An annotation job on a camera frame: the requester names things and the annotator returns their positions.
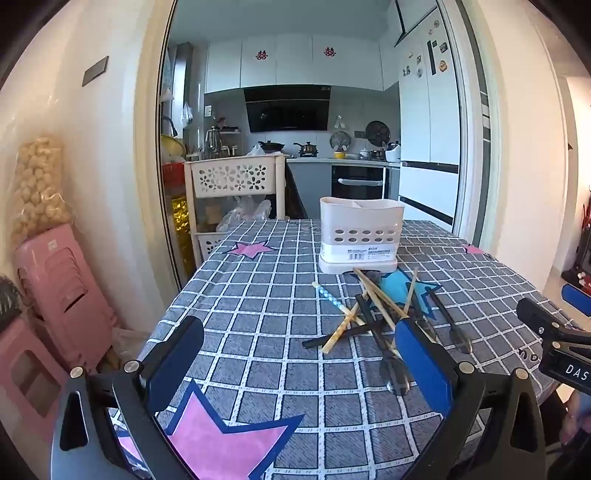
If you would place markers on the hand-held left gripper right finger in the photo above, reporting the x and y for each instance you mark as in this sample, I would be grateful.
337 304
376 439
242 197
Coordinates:
422 364

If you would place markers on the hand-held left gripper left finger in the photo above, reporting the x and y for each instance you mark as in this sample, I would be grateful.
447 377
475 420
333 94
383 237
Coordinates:
171 364

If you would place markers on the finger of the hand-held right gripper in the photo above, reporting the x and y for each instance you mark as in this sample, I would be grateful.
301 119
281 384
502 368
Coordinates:
542 325
577 300

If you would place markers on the wooden chopstick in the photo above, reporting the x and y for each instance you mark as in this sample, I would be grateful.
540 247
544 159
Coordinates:
383 297
410 290

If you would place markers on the bundle of wooden chopsticks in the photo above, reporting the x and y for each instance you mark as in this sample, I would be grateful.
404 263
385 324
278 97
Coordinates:
341 325

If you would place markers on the black chopstick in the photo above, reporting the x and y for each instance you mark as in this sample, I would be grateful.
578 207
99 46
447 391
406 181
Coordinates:
332 338

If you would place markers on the blue patterned chopstick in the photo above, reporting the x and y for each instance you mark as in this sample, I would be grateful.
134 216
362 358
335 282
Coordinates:
330 296

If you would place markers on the white plastic utensil holder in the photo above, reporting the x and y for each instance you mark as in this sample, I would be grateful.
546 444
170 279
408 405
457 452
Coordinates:
360 258

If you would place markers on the red and black equipment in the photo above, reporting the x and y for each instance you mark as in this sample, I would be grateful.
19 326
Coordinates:
584 249

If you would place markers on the grey checked star tablecloth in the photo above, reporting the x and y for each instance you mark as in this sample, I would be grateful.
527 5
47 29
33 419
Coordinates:
277 300

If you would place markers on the pink plastic stool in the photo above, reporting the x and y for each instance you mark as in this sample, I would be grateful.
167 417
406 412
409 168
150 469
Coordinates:
27 369
64 286

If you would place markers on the gold foil package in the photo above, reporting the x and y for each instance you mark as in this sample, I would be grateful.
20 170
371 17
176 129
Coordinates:
181 230

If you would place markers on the clear plastic bag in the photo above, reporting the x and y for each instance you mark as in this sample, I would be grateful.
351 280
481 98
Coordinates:
244 212

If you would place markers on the black built-in oven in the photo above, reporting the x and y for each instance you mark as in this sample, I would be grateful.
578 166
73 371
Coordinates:
358 182

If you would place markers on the white flower-cutout storage trolley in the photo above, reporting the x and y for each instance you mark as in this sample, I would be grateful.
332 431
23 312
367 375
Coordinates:
235 175

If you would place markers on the white rice cooker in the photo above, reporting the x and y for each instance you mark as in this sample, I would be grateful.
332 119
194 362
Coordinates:
393 153

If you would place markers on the white refrigerator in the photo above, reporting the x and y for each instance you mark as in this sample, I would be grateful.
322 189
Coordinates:
429 138

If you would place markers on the bag of puffed snacks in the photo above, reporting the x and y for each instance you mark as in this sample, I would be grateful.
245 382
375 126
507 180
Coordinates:
37 184

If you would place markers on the black wok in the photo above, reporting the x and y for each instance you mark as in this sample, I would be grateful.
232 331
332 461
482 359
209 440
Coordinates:
271 146

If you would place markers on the steel cooking pot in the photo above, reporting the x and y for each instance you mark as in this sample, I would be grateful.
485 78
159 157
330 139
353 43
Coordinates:
307 150

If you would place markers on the steel kitchen faucet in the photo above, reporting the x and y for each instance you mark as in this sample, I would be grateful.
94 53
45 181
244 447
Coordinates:
170 121

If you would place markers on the black range hood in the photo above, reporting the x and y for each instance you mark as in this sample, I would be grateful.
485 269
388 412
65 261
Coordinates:
286 110

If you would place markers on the red paper decal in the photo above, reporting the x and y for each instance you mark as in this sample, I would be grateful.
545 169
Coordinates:
330 51
261 54

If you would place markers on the white upper kitchen cabinets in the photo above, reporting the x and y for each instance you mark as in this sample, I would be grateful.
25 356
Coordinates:
295 60

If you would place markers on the dark wall switch plate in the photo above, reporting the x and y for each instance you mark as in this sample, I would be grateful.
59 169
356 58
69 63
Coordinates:
95 71

